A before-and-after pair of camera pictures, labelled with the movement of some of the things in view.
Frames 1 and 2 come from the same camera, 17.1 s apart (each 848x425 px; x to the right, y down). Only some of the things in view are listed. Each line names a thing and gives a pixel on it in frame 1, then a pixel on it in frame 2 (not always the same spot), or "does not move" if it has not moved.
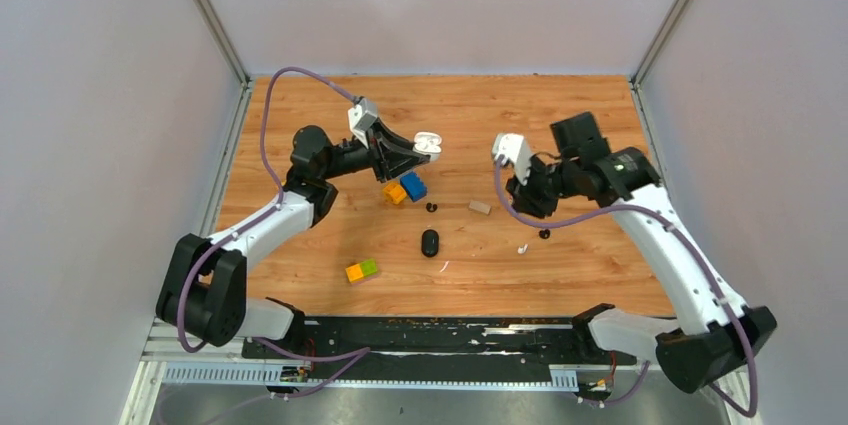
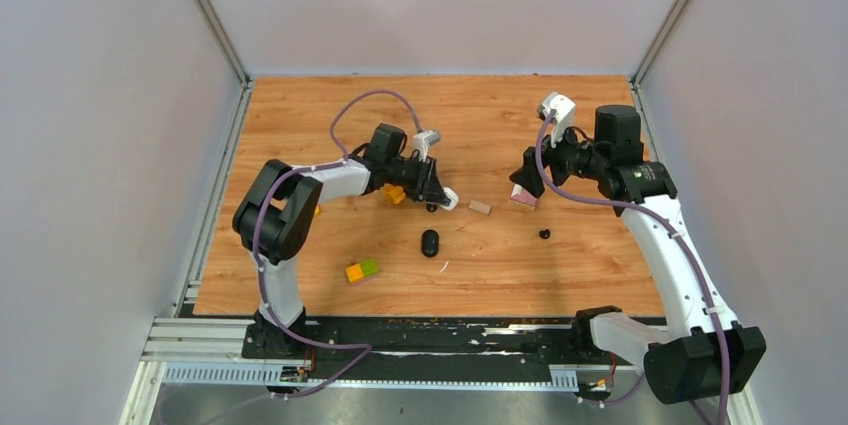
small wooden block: x=480 y=206 does not move
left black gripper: x=388 y=153 to x=429 y=186
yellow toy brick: x=393 y=192 does not move
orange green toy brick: x=356 y=272 does not move
